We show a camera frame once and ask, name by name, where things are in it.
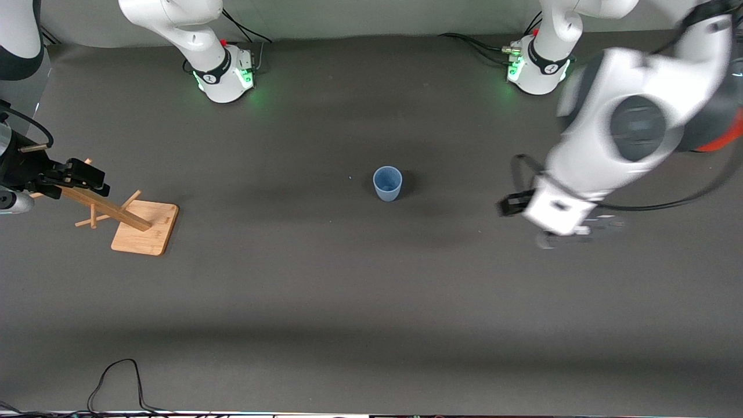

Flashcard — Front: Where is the black arm base cable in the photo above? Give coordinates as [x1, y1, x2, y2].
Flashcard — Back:
[438, 32, 517, 66]
[221, 9, 272, 44]

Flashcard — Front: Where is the black right arm base cable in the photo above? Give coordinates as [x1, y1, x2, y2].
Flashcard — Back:
[221, 9, 272, 44]

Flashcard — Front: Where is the orange cylindrical can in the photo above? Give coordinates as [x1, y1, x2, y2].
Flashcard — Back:
[694, 107, 743, 153]

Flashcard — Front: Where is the black cable loop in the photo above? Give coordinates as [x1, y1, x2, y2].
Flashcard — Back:
[87, 359, 175, 414]

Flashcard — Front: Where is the wooden mug tree stand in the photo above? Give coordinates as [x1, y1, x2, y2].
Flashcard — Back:
[29, 158, 179, 257]

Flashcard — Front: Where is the black left arm base cable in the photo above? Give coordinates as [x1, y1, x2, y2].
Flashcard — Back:
[438, 32, 517, 66]

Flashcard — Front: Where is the light blue plastic cup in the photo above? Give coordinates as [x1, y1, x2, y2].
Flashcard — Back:
[373, 165, 403, 203]

